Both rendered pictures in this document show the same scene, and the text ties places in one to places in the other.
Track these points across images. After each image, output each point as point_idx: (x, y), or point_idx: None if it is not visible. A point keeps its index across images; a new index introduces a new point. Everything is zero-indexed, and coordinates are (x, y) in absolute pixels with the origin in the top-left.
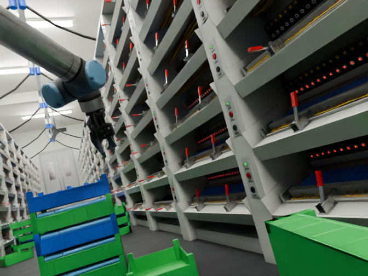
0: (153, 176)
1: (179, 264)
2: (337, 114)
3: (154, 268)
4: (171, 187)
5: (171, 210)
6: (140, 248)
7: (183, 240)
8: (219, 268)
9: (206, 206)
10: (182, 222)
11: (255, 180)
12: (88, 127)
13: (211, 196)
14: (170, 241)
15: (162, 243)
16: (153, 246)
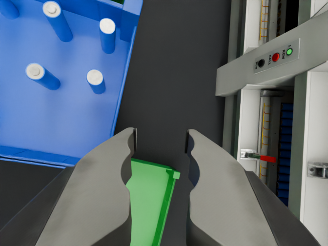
0: None
1: (160, 188)
2: None
3: (136, 167)
4: (281, 39)
5: (249, 17)
6: (165, 13)
7: (213, 77)
8: (176, 245)
9: (253, 164)
10: (231, 78)
11: None
12: None
13: (269, 178)
14: (204, 46)
15: (194, 42)
16: (180, 34)
